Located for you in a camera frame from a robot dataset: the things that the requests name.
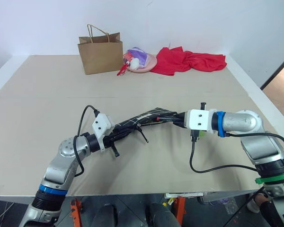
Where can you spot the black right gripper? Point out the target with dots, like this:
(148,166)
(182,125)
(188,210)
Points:
(181,120)

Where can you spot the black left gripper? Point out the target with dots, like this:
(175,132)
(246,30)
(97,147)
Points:
(111,138)

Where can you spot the red marker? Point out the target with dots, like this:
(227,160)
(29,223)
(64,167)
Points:
(159,118)

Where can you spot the black grid pouch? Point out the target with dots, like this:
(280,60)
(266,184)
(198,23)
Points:
(142,118)

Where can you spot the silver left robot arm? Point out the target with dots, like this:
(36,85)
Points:
(61,165)

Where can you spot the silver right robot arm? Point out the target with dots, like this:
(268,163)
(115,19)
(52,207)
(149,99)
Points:
(258,142)

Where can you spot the pink plate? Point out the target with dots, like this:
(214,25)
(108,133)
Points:
(149,64)

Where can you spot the red cloth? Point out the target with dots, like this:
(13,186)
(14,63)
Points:
(180,61)

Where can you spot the purple white plastic bag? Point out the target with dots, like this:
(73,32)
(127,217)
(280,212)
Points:
(138,54)

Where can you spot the dark rounded shape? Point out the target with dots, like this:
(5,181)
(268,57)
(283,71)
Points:
(162,216)
(112,216)

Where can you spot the white label strip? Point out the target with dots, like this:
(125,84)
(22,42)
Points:
(184,195)

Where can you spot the orange metal stand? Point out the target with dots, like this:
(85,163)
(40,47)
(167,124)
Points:
(180,206)
(75,212)

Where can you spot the brown paper bag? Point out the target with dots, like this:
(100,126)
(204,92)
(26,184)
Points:
(100,56)

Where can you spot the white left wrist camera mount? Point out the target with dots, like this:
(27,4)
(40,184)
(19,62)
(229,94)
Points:
(100,125)

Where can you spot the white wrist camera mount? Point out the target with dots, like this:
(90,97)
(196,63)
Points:
(100,125)
(199,120)

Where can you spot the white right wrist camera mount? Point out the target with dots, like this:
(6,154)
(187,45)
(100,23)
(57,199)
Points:
(199,120)

